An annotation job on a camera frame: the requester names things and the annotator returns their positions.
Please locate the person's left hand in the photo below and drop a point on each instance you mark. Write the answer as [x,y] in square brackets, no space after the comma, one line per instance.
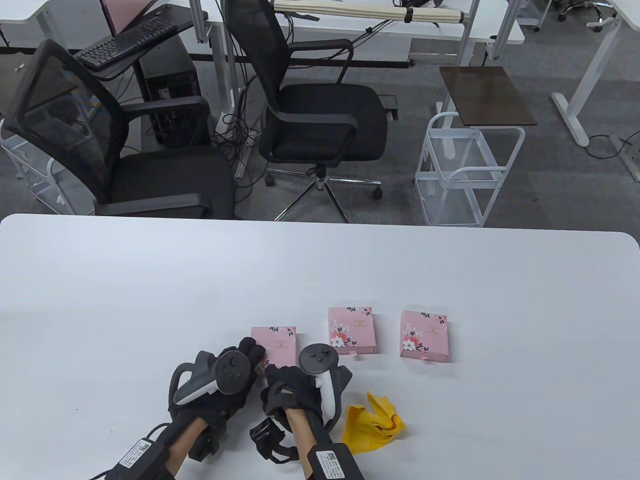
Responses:
[220,407]

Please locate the person's right hand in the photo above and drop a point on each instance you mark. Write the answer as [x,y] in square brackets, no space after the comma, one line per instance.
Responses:
[292,390]

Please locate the pink floral gift box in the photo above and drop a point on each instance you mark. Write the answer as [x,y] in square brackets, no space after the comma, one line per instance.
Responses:
[280,345]

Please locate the yellow cleaning cloth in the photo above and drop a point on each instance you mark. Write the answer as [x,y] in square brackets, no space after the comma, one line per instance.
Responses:
[375,425]

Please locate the pink floral box sleeve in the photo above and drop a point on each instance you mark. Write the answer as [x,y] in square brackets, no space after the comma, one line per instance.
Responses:
[425,335]

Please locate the person's left forearm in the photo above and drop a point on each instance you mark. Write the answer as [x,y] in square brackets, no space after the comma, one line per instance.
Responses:
[185,445]

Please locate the person's right forearm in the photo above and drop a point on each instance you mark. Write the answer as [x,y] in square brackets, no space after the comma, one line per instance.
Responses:
[300,432]

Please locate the black labelled forearm box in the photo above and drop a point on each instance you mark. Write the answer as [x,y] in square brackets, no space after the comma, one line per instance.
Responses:
[142,460]
[335,462]

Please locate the grey hand controller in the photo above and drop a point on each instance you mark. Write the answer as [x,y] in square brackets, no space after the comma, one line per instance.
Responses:
[317,357]
[232,372]

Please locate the black mesh office chair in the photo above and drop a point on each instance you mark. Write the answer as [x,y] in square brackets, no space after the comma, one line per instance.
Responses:
[165,180]

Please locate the black chair chrome base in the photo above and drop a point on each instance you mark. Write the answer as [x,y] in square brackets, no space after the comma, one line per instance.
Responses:
[325,120]

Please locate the black computer tower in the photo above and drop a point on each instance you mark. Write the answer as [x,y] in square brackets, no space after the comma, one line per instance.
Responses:
[170,75]

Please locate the dark brown wooden board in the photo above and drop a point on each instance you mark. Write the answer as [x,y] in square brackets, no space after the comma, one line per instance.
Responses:
[487,95]

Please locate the black keyboard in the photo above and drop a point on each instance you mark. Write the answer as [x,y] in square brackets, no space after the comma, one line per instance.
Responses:
[125,42]

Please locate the rolled beige mat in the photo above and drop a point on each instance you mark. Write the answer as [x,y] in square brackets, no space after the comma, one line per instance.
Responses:
[350,9]

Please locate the black keyboard tray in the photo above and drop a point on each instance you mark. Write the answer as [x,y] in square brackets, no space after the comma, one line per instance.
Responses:
[182,15]

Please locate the white desk foot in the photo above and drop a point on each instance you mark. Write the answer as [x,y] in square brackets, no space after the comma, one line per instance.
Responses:
[631,167]

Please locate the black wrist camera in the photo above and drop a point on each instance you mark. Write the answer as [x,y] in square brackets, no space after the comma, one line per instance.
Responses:
[267,437]
[205,445]

